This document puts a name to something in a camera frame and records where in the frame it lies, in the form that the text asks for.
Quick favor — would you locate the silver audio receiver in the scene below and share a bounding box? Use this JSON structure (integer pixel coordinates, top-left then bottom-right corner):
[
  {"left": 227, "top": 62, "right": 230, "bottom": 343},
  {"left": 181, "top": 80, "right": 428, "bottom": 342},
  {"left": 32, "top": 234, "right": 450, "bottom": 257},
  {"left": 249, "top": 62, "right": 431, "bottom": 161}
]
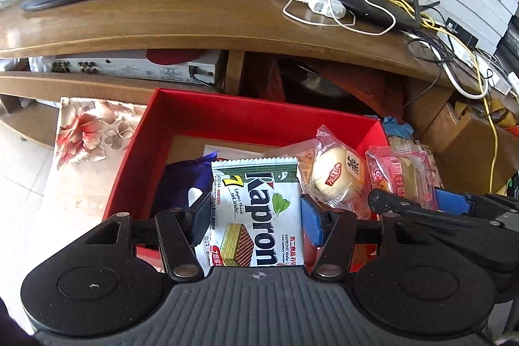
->
[{"left": 51, "top": 49, "right": 228, "bottom": 85}]

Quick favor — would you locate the dark red bag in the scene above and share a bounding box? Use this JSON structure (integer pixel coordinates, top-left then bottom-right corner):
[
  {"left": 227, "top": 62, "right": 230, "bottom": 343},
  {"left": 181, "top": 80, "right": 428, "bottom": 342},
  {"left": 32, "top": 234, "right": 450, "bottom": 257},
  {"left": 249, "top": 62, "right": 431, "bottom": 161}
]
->
[{"left": 259, "top": 54, "right": 406, "bottom": 115}]

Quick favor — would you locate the blue snack packet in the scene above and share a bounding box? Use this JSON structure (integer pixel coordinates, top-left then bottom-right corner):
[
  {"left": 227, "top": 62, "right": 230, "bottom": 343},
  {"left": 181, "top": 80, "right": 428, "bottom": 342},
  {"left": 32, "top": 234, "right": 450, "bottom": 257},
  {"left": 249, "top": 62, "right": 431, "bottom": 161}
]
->
[{"left": 156, "top": 153, "right": 217, "bottom": 217}]

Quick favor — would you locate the dark red lid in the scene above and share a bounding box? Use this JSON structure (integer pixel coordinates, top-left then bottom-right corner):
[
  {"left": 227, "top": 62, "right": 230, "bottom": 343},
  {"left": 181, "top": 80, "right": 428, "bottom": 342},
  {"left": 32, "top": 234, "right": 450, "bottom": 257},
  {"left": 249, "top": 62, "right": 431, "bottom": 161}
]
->
[{"left": 146, "top": 48, "right": 205, "bottom": 65}]

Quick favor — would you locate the blue plastic bag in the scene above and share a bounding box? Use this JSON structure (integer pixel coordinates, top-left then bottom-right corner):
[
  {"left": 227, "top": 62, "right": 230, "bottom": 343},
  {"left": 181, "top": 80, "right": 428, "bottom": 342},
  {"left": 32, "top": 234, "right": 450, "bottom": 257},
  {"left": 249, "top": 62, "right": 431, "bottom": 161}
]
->
[{"left": 383, "top": 116, "right": 413, "bottom": 138}]

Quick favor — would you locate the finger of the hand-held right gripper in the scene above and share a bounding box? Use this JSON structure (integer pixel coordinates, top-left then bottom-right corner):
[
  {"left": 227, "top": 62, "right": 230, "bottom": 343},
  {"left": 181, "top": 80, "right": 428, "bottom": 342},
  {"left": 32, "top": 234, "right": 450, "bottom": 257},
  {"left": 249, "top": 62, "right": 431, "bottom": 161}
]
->
[
  {"left": 368, "top": 189, "right": 467, "bottom": 219},
  {"left": 466, "top": 193, "right": 519, "bottom": 218}
]

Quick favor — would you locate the white power adapter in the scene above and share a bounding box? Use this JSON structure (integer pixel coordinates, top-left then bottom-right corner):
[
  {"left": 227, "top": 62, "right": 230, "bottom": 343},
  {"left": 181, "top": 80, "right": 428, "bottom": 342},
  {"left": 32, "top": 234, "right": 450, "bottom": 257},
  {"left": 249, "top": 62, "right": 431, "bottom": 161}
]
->
[{"left": 308, "top": 0, "right": 346, "bottom": 19}]

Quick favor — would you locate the green white wafer packet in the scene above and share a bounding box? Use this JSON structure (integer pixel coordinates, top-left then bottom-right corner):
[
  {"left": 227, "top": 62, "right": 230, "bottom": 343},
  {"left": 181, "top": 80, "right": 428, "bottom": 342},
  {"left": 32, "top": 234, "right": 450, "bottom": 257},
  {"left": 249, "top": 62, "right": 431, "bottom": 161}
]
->
[{"left": 207, "top": 156, "right": 306, "bottom": 268}]

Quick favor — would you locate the white power strip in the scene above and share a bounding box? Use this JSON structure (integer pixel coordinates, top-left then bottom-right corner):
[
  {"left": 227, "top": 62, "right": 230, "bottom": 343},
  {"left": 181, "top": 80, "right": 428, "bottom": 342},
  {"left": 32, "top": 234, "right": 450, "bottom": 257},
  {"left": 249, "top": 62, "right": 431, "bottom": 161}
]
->
[{"left": 446, "top": 42, "right": 519, "bottom": 95}]

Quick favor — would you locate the thick white cable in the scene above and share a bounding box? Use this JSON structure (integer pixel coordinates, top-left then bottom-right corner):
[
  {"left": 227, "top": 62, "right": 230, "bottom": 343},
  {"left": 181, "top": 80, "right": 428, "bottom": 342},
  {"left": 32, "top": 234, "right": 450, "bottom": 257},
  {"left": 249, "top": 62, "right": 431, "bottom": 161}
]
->
[{"left": 430, "top": 46, "right": 487, "bottom": 100}]

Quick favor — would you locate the clear pink red snack packet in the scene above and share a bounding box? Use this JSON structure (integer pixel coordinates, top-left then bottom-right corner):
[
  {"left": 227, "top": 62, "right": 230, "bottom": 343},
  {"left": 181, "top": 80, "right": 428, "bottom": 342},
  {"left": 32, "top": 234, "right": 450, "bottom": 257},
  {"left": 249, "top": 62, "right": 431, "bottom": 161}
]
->
[{"left": 365, "top": 145, "right": 441, "bottom": 211}]

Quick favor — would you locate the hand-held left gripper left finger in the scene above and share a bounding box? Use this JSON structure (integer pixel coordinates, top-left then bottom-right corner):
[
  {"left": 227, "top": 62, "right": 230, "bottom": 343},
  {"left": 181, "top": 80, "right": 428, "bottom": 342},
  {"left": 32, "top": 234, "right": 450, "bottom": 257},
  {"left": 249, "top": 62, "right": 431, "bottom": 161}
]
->
[{"left": 99, "top": 194, "right": 212, "bottom": 282}]

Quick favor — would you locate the red cardboard box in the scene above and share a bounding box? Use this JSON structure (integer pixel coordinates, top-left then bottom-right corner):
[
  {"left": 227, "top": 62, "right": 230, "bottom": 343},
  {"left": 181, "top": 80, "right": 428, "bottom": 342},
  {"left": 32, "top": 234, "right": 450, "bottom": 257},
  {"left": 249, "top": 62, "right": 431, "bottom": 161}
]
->
[{"left": 101, "top": 88, "right": 392, "bottom": 274}]

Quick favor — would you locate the clear round bun packet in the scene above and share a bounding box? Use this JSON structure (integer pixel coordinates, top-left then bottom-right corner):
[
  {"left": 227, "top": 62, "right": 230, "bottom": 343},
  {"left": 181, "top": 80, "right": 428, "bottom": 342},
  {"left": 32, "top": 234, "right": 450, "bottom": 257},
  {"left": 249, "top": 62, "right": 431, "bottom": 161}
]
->
[{"left": 300, "top": 125, "right": 374, "bottom": 219}]

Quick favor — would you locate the black power adapter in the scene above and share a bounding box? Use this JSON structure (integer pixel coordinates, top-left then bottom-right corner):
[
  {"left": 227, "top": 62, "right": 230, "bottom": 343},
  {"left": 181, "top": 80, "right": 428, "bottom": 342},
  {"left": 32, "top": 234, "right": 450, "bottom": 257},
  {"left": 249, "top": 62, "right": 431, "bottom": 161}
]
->
[{"left": 445, "top": 18, "right": 480, "bottom": 47}]

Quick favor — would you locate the yellow cable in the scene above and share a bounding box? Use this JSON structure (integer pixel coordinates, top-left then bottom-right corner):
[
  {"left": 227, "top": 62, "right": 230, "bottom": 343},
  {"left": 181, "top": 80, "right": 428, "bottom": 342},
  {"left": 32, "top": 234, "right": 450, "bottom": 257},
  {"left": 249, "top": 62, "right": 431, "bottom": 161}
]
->
[{"left": 341, "top": 0, "right": 499, "bottom": 193}]

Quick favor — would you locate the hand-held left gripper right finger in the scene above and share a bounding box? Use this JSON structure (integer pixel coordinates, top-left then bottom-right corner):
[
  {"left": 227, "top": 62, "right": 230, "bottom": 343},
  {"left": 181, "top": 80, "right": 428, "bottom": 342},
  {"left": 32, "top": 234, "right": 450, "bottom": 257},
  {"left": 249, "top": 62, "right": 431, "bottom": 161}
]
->
[{"left": 301, "top": 194, "right": 422, "bottom": 282}]

